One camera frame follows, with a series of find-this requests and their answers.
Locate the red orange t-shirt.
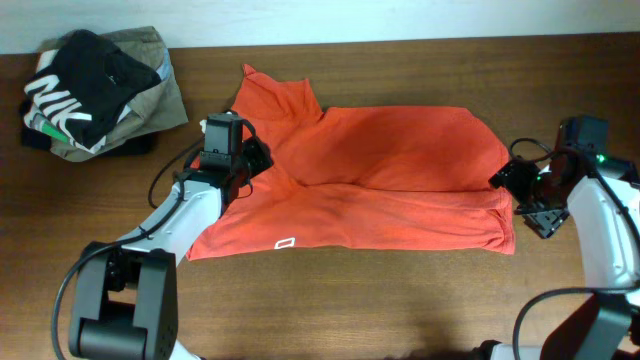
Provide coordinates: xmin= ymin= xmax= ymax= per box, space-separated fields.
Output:
xmin=187 ymin=66 xmax=515 ymax=260

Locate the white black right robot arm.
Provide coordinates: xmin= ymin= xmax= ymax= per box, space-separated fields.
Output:
xmin=477 ymin=147 xmax=639 ymax=360

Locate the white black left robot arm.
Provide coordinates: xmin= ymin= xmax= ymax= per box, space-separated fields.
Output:
xmin=63 ymin=136 xmax=273 ymax=360

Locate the khaki folded garment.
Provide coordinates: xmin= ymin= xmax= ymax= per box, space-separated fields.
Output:
xmin=39 ymin=25 xmax=190 ymax=163

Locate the black white striped garment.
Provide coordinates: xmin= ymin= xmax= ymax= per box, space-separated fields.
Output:
xmin=24 ymin=30 xmax=161 ymax=148

